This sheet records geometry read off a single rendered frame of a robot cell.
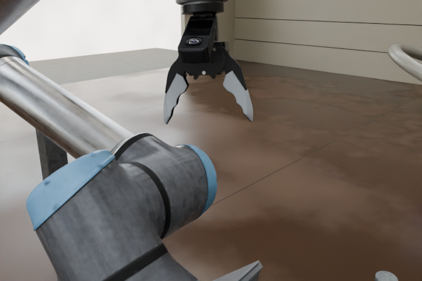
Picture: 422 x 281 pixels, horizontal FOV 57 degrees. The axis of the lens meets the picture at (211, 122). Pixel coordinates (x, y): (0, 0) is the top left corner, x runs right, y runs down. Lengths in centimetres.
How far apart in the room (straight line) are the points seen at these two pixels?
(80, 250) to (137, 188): 12
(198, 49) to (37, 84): 49
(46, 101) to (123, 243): 44
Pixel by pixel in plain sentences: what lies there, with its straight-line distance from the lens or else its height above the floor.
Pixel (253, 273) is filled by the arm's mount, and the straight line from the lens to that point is 62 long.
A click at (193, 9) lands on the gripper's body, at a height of 140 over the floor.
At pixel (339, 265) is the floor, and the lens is 241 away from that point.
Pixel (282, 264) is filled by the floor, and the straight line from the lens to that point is 234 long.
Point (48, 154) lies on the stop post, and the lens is 157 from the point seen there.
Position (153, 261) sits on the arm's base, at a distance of 57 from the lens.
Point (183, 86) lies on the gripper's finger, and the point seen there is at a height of 127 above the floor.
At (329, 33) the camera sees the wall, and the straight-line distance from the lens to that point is 820.
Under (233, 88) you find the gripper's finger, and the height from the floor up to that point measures 127.
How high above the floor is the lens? 141
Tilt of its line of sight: 18 degrees down
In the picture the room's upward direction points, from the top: straight up
